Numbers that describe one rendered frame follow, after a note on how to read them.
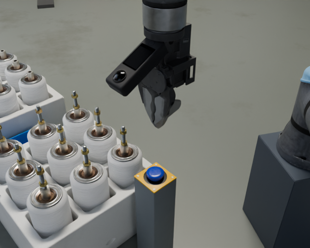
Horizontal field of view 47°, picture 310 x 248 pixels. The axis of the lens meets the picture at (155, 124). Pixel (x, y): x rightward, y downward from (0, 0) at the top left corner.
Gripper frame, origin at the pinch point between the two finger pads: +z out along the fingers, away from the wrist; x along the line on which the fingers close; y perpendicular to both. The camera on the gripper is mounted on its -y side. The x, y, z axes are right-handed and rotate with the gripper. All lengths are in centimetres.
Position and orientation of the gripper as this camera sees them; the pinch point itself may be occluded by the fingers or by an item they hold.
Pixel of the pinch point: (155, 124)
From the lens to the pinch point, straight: 73.3
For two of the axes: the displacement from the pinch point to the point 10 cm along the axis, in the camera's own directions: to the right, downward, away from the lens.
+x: -6.7, -4.4, 6.0
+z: 0.0, 8.0, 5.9
